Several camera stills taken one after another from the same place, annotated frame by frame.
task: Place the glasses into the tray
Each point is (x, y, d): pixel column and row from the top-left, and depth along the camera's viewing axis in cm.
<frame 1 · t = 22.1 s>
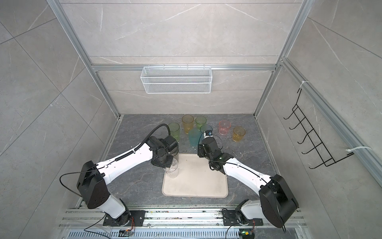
left hand: (166, 161, 81), fingers closed
right hand: (202, 144, 87), fingers open
beige plastic tray: (195, 179, 89), on the table
clear tumbler glass: (172, 175, 90), on the table
tall amber tumbler glass: (188, 121, 103), point 12 cm above the table
small green glass: (200, 120, 116), point 2 cm above the table
teal textured cup: (194, 136, 103), point 5 cm above the table
blue tumbler glass: (205, 127, 98), point 13 cm above the table
pink glass: (224, 126, 109), point 5 cm above the table
short yellow glass: (238, 133, 112), on the table

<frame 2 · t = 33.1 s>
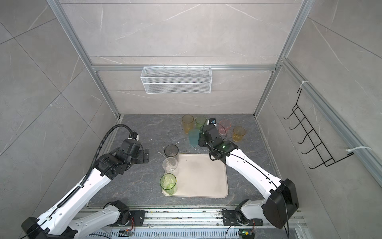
left hand: (138, 149, 75), fingers open
right hand: (204, 134, 81), fingers open
dark grey tumbler glass: (172, 150, 89), point 11 cm above the table
tall green tumbler glass: (168, 182, 83), point 4 cm above the table
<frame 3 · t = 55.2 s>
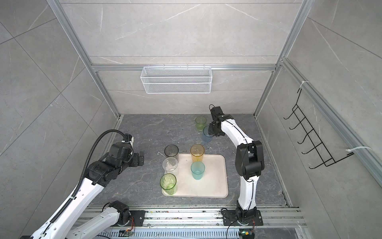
left hand: (133, 150, 74), fingers open
right hand: (213, 131, 96), fingers closed
tall amber tumbler glass: (197, 151, 86), point 13 cm above the table
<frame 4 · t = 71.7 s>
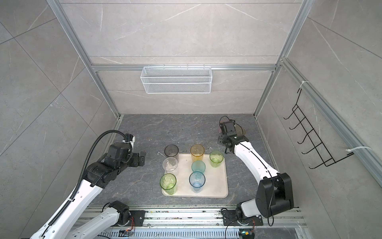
left hand: (135, 149, 74), fingers open
right hand: (224, 137, 87), fingers open
small green glass: (216, 158, 94), point 3 cm above the table
blue tumbler glass: (197, 180, 76), point 12 cm above the table
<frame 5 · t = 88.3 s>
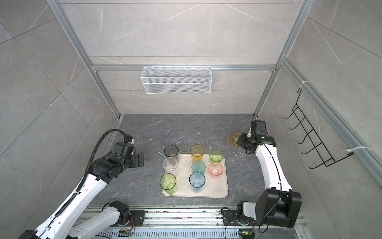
left hand: (133, 152, 76), fingers open
right hand: (240, 139, 84), fingers closed
